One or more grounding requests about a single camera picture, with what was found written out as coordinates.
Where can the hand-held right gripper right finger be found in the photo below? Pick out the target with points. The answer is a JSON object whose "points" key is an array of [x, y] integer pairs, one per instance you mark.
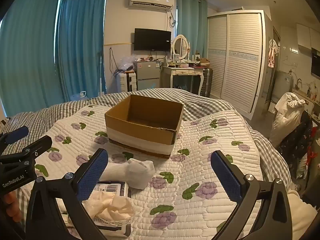
{"points": [[226, 180]]}

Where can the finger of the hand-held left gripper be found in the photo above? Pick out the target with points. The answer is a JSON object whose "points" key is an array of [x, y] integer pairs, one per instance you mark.
{"points": [[15, 134], [37, 147]]}

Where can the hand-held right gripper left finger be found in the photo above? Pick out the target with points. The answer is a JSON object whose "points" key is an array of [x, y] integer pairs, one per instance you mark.
{"points": [[92, 178]]}

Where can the patterned cloth bundle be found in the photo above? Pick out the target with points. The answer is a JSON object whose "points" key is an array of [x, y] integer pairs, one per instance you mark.
{"points": [[110, 187]]}

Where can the cream lace cloth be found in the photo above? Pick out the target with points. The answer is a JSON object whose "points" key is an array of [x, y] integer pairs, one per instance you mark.
{"points": [[112, 208]]}

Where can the white socks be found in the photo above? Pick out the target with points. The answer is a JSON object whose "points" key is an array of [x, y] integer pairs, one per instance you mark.
{"points": [[140, 173]]}

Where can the brown cardboard box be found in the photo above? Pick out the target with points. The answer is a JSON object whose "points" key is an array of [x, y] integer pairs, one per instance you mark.
{"points": [[140, 140]]}

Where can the person's left hand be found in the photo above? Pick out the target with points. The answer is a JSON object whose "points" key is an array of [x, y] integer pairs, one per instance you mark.
{"points": [[11, 205]]}

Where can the white floral quilt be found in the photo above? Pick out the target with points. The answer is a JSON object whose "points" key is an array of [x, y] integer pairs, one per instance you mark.
{"points": [[187, 170]]}

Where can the clear water jug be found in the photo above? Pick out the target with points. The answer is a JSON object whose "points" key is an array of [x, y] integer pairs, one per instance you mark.
{"points": [[80, 96]]}

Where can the grey checkered blanket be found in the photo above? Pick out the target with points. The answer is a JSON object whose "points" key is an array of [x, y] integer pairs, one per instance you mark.
{"points": [[205, 107]]}

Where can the wide teal curtain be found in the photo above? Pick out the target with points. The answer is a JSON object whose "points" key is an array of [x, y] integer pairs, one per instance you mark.
{"points": [[27, 55]]}

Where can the dark floral garment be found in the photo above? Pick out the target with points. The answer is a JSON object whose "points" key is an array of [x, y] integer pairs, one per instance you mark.
{"points": [[297, 142]]}

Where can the cream fuzzy cloth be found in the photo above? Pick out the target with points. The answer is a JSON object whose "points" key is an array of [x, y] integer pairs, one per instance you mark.
{"points": [[300, 217]]}

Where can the white clothes pile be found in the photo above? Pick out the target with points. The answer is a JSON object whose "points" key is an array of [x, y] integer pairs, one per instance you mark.
{"points": [[287, 115]]}

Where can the dark ribbed suitcase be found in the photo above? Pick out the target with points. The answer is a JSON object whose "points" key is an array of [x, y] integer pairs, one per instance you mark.
{"points": [[207, 80]]}

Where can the white ribbed suitcase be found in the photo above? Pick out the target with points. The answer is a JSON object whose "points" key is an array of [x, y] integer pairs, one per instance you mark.
{"points": [[123, 81]]}

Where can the teal window curtain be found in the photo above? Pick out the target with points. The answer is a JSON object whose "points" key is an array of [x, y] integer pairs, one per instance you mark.
{"points": [[80, 50]]}

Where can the white dressing table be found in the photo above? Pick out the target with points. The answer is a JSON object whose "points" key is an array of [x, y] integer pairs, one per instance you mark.
{"points": [[182, 72]]}

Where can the white louvred wardrobe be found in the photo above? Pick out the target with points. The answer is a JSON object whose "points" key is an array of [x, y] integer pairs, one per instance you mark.
{"points": [[240, 62]]}

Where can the grey small fridge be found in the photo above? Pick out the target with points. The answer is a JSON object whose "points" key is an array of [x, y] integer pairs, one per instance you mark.
{"points": [[147, 73]]}

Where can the small cardboard box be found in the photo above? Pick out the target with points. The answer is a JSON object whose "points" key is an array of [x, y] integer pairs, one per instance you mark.
{"points": [[203, 62]]}

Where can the clear plastic bag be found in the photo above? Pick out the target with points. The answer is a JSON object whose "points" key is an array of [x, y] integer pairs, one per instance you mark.
{"points": [[126, 62]]}

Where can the pink hanging clothes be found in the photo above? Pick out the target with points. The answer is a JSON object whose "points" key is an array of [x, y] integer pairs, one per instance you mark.
{"points": [[272, 53]]}

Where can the white oval vanity mirror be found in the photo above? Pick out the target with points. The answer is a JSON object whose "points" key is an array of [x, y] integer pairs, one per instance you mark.
{"points": [[180, 46]]}

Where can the black range hood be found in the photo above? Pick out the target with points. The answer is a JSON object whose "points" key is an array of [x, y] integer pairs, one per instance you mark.
{"points": [[316, 62]]}

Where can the narrow teal curtain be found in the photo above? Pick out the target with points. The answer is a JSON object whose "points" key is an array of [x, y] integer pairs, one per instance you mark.
{"points": [[191, 25]]}

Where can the white air conditioner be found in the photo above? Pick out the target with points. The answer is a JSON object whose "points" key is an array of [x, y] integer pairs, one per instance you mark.
{"points": [[151, 1]]}

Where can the black wall television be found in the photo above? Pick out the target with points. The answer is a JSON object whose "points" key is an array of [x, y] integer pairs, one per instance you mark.
{"points": [[152, 39]]}

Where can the white wall cabinets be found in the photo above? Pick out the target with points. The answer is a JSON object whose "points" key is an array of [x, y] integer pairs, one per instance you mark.
{"points": [[307, 36]]}

